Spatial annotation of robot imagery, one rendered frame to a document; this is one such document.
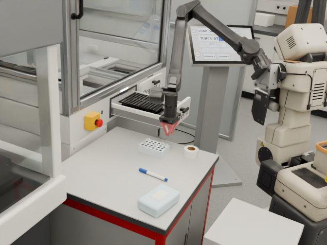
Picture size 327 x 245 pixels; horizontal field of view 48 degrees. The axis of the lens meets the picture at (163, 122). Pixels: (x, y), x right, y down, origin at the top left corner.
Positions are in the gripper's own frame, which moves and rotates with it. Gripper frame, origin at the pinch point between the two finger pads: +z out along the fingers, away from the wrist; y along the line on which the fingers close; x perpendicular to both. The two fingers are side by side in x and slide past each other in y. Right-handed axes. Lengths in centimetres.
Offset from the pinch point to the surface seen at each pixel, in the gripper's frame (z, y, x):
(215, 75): 3, -114, -19
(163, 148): 6.9, 3.8, -0.7
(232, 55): -13, -114, -8
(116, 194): 9.7, 41.9, -0.9
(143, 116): -0.7, -8.2, -18.9
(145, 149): 7.9, 7.7, -8.1
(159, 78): -4, -61, -39
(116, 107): -2.5, -7.7, -34.9
